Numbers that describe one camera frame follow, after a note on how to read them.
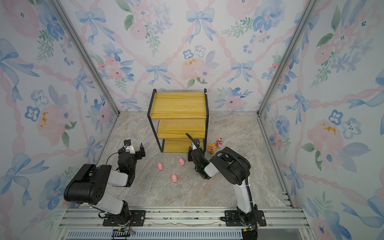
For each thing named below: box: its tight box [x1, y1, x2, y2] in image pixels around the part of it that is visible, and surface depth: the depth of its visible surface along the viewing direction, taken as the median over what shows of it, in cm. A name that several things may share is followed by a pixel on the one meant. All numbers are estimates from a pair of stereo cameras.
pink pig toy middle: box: [179, 158, 185, 167], surface depth 94 cm
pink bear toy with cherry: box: [216, 137, 223, 147], surface depth 100 cm
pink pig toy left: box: [157, 162, 163, 171], surface depth 92 cm
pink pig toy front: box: [171, 173, 178, 184], surface depth 87 cm
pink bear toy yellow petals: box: [207, 143, 217, 154], surface depth 97 cm
